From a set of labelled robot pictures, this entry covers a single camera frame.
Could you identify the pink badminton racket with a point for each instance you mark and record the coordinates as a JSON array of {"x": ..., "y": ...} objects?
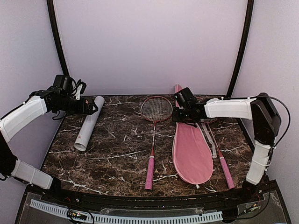
[
  {"x": 155, "y": 109},
  {"x": 216, "y": 151}
]

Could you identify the white shuttlecock tube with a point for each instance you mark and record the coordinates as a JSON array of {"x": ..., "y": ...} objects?
[{"x": 88, "y": 126}]

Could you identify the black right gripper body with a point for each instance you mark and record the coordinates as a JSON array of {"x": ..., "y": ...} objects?
[{"x": 183, "y": 116}]

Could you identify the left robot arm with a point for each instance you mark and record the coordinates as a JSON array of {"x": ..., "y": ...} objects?
[{"x": 64, "y": 95}]

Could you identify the white slotted cable duct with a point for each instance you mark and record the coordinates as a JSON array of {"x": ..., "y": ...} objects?
[{"x": 113, "y": 216}]

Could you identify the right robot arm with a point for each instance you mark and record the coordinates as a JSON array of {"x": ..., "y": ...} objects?
[{"x": 259, "y": 109}]

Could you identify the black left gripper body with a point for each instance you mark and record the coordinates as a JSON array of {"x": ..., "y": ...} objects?
[{"x": 80, "y": 109}]

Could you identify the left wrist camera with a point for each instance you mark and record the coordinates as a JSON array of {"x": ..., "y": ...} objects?
[{"x": 79, "y": 89}]

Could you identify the black front rail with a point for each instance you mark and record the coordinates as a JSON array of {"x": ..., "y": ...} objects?
[{"x": 224, "y": 200}]

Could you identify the pink racket cover bag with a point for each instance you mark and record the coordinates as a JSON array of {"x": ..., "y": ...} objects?
[{"x": 191, "y": 154}]

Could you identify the right black frame post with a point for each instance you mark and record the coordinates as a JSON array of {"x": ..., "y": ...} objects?
[{"x": 242, "y": 47}]

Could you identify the black frame post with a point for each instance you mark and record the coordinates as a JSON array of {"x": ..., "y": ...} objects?
[
  {"x": 56, "y": 37},
  {"x": 242, "y": 47}
]

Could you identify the left black frame post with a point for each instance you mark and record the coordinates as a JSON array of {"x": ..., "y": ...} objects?
[{"x": 56, "y": 37}]

